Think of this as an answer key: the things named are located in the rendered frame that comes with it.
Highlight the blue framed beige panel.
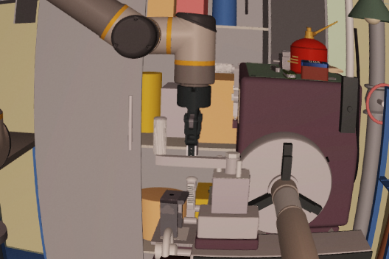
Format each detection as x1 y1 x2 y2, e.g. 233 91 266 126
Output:
0 0 47 259

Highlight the black cover plate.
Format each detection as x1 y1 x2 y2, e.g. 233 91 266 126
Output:
339 76 360 134

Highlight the dark grey shelf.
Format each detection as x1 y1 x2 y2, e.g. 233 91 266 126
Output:
8 131 36 158

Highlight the yellow cylinder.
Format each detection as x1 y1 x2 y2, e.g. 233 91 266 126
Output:
141 71 163 134

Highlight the blue ladder frame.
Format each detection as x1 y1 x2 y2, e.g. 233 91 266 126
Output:
365 85 389 252

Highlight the white lathe chuck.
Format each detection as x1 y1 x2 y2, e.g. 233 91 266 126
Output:
241 132 332 233

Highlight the white tumbler lever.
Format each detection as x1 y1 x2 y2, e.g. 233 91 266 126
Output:
231 87 241 121

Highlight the maroon lathe body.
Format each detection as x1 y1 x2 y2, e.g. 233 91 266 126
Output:
142 62 374 259

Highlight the grey cupboard with shelves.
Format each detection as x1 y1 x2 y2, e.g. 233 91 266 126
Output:
33 0 328 259

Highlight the green shaded lamp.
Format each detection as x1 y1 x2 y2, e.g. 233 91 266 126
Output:
343 0 389 78

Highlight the blue cylinder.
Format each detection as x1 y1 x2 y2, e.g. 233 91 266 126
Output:
212 0 237 26

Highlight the white ring handle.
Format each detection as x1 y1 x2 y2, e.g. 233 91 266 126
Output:
154 227 193 259

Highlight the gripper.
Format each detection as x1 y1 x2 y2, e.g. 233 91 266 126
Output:
177 85 212 157

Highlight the red and blue box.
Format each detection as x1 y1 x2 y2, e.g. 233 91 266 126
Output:
300 60 329 82

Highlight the grey pipe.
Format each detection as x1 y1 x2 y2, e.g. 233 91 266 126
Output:
353 0 388 233

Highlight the dark grey tool holder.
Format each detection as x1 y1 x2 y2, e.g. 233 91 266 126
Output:
159 190 189 236

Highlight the white cloth bundle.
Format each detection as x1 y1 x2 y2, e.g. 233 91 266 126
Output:
214 62 236 74

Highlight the white compound slide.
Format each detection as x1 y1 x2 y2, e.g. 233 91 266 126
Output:
197 205 261 241

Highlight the red oil can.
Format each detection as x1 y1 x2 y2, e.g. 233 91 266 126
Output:
290 21 339 74

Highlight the dark chuck jaw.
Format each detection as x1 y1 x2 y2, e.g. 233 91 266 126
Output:
281 142 295 182
298 193 323 216
247 192 273 210

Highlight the brown round workpiece bar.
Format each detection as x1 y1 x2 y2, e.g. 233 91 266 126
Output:
270 178 320 259

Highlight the tan drum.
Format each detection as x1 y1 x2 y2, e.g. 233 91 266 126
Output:
141 187 190 241

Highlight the large orange box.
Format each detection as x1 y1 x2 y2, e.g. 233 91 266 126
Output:
197 72 239 145

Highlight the green mat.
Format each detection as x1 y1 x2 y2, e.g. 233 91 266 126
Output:
245 62 345 82

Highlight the white ribbed crank handle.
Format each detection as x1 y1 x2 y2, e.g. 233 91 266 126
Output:
183 176 200 225

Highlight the dark grey square box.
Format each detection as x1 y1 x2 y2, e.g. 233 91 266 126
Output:
14 0 41 25

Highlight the red valve handwheel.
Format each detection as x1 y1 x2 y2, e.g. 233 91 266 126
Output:
365 83 389 125

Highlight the white toolpost block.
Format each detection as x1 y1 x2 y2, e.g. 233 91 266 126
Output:
211 151 252 215

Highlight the yellow box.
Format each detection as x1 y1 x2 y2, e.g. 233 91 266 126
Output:
195 182 214 206

